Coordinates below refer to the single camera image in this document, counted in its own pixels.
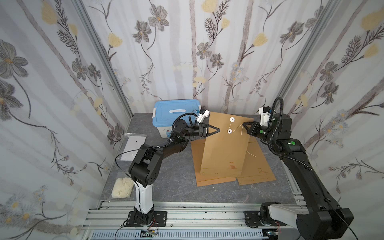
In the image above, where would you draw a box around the bag of white material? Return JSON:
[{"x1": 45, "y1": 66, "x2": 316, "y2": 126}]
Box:
[{"x1": 111, "y1": 177, "x2": 135, "y2": 199}]

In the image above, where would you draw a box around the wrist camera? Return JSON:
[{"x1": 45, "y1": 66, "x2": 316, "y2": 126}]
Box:
[
  {"x1": 258, "y1": 107, "x2": 272, "y2": 127},
  {"x1": 197, "y1": 109, "x2": 210, "y2": 124}
]

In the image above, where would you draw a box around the kraft file bag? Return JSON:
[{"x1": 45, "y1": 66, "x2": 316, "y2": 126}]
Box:
[
  {"x1": 237, "y1": 137, "x2": 276, "y2": 186},
  {"x1": 191, "y1": 139, "x2": 236, "y2": 187},
  {"x1": 200, "y1": 112, "x2": 254, "y2": 178}
]

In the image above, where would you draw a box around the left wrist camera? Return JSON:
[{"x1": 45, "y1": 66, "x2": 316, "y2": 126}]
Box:
[{"x1": 197, "y1": 109, "x2": 210, "y2": 124}]

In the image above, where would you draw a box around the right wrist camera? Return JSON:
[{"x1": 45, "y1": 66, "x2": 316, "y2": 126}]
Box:
[{"x1": 258, "y1": 107, "x2": 272, "y2": 127}]

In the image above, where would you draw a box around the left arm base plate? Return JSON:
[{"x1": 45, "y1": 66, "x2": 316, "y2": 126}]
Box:
[{"x1": 123, "y1": 211, "x2": 168, "y2": 228}]

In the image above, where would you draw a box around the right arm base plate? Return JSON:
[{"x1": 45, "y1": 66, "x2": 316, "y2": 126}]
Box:
[{"x1": 244, "y1": 211, "x2": 286, "y2": 228}]

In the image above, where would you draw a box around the blue lid storage box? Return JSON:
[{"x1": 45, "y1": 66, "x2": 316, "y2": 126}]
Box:
[{"x1": 152, "y1": 100, "x2": 201, "y2": 138}]

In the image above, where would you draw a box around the clear plastic zip bag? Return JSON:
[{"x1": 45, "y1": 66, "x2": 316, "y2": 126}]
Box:
[{"x1": 118, "y1": 133, "x2": 147, "y2": 162}]

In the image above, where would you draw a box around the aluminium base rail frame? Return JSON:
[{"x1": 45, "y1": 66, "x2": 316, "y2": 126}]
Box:
[{"x1": 80, "y1": 201, "x2": 306, "y2": 240}]

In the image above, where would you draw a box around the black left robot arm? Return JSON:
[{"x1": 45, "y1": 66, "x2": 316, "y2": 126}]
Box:
[{"x1": 115, "y1": 109, "x2": 221, "y2": 225}]

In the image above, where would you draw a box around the white slotted cable duct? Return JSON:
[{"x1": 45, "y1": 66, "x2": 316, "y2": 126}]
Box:
[{"x1": 88, "y1": 229, "x2": 268, "y2": 240}]

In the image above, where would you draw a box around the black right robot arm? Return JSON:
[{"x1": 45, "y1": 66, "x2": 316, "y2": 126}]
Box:
[{"x1": 243, "y1": 97, "x2": 354, "y2": 240}]

